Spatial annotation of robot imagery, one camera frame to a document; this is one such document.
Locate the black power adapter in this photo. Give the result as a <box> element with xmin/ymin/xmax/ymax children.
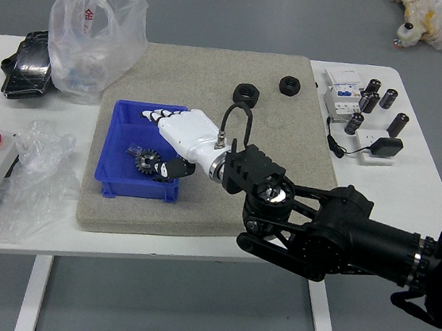
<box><xmin>367</xmin><ymin>135</ymin><xmax>405</xmax><ymax>159</ymax></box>

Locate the crumpled clear plastic wrap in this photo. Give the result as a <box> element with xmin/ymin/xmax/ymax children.
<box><xmin>0</xmin><ymin>114</ymin><xmax>90</xmax><ymax>252</ymax></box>

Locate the small black nut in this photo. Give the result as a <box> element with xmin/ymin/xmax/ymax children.
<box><xmin>276</xmin><ymin>74</ymin><xmax>304</xmax><ymax>98</ymax></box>

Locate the black plastic tray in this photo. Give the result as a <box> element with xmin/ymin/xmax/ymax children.
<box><xmin>0</xmin><ymin>26</ymin><xmax>63</xmax><ymax>106</ymax></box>

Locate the big black nut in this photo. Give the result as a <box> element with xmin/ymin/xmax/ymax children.
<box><xmin>231</xmin><ymin>81</ymin><xmax>261</xmax><ymax>109</ymax></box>

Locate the black adapter cord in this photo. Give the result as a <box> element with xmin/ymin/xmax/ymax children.
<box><xmin>321</xmin><ymin>115</ymin><xmax>375</xmax><ymax>163</ymax></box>

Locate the white power socket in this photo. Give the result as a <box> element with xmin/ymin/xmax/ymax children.
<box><xmin>351</xmin><ymin>126</ymin><xmax>400</xmax><ymax>170</ymax></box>

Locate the blue plastic box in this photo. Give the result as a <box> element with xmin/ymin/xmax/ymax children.
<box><xmin>92</xmin><ymin>97</ymin><xmax>191</xmax><ymax>205</ymax></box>

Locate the plush toy in plastic wrap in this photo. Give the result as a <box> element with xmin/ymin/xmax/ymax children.
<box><xmin>380</xmin><ymin>0</ymin><xmax>442</xmax><ymax>62</ymax></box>

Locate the white table leg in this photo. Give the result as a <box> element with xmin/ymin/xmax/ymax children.
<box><xmin>13</xmin><ymin>252</ymin><xmax>55</xmax><ymax>331</ymax></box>
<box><xmin>301</xmin><ymin>279</ymin><xmax>342</xmax><ymax>331</ymax></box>

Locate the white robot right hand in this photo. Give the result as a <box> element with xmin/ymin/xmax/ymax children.
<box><xmin>134</xmin><ymin>102</ymin><xmax>235</xmax><ymax>187</ymax></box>

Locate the grey-brown foam mat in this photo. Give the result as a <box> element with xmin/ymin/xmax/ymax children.
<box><xmin>73</xmin><ymin>32</ymin><xmax>353</xmax><ymax>260</ymax></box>

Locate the white circuit breaker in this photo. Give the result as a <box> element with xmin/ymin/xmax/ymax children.
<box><xmin>317</xmin><ymin>64</ymin><xmax>367</xmax><ymax>125</ymax></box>

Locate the clear plastic bag red print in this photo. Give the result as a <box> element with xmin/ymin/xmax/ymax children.
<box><xmin>39</xmin><ymin>0</ymin><xmax>154</xmax><ymax>111</ymax></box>

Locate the black cylindrical capacitor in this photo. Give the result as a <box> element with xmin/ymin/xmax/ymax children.
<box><xmin>343</xmin><ymin>110</ymin><xmax>366</xmax><ymax>137</ymax></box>
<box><xmin>386</xmin><ymin>110</ymin><xmax>410</xmax><ymax>140</ymax></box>
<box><xmin>361</xmin><ymin>90</ymin><xmax>381</xmax><ymax>115</ymax></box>
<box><xmin>357</xmin><ymin>89</ymin><xmax>372</xmax><ymax>111</ymax></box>
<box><xmin>379</xmin><ymin>87</ymin><xmax>400</xmax><ymax>111</ymax></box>
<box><xmin>363</xmin><ymin>77</ymin><xmax>383</xmax><ymax>96</ymax></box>

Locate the black gear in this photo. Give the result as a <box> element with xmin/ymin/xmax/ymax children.
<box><xmin>132</xmin><ymin>146</ymin><xmax>163</xmax><ymax>176</ymax></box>

